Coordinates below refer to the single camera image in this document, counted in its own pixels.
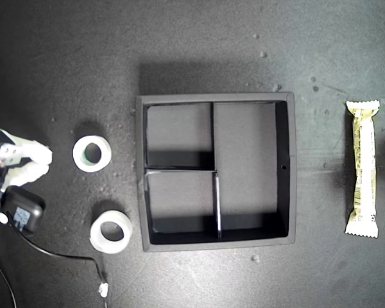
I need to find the snack bar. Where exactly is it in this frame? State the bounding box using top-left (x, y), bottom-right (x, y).
top-left (344, 99), bottom-right (381, 239)

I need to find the white tape roll green core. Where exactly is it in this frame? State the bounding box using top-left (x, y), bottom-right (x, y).
top-left (72, 135), bottom-right (112, 174)

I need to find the black tray with wells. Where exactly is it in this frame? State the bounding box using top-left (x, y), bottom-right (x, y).
top-left (135, 92), bottom-right (298, 253)

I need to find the small black camera box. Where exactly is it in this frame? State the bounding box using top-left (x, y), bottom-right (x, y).
top-left (0, 187), bottom-right (46, 237)

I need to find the black camera cable white connector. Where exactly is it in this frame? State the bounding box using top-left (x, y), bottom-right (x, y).
top-left (17, 224), bottom-right (110, 308)

